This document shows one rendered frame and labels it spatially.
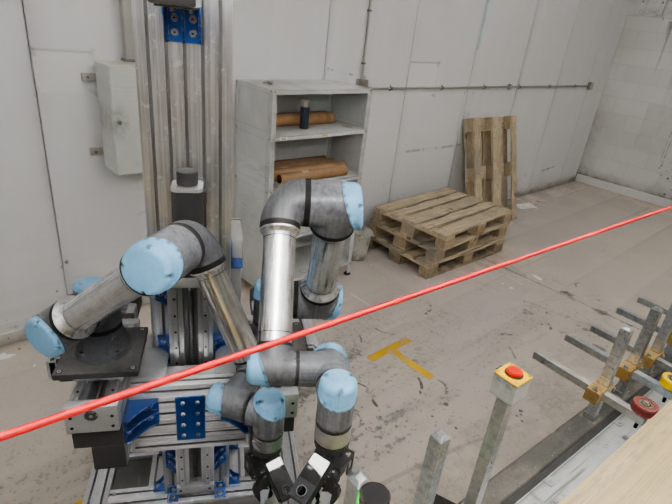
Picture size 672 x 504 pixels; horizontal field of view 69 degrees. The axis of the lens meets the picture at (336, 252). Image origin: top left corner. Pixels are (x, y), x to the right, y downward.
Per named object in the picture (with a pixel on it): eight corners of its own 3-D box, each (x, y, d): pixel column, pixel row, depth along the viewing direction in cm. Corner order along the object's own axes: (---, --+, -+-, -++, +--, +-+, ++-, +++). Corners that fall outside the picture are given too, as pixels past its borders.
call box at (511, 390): (487, 393, 130) (494, 370, 127) (503, 384, 134) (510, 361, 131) (509, 409, 125) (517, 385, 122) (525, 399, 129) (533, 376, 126)
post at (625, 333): (578, 427, 195) (621, 325, 174) (583, 423, 197) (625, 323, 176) (587, 433, 192) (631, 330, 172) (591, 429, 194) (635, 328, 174)
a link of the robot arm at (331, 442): (339, 442, 96) (305, 422, 100) (337, 459, 98) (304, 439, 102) (358, 419, 102) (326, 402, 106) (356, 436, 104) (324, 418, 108)
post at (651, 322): (609, 403, 209) (651, 306, 188) (612, 400, 211) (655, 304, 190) (617, 408, 207) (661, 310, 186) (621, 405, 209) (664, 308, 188)
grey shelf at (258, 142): (232, 279, 400) (234, 79, 334) (317, 254, 457) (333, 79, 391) (263, 304, 371) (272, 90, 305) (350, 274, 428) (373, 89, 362)
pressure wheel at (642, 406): (642, 421, 178) (654, 396, 173) (651, 438, 171) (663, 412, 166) (619, 416, 179) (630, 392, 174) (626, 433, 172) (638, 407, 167)
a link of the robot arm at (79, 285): (131, 315, 147) (127, 275, 141) (99, 340, 135) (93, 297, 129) (97, 306, 149) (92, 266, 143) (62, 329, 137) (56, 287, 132)
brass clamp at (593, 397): (580, 396, 184) (584, 386, 181) (598, 384, 191) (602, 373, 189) (596, 406, 179) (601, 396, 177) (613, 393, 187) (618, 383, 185)
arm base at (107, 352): (82, 334, 152) (78, 307, 147) (134, 333, 155) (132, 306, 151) (68, 366, 139) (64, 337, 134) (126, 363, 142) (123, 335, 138)
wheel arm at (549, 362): (531, 359, 202) (533, 351, 200) (535, 356, 204) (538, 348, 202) (640, 428, 171) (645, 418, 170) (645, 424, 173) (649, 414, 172)
